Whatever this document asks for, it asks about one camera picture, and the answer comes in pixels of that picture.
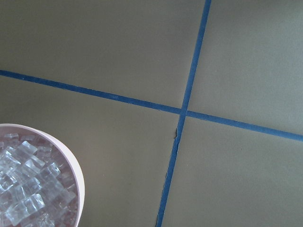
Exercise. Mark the pink bowl of ice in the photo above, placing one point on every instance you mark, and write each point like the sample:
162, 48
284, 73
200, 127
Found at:
41, 181

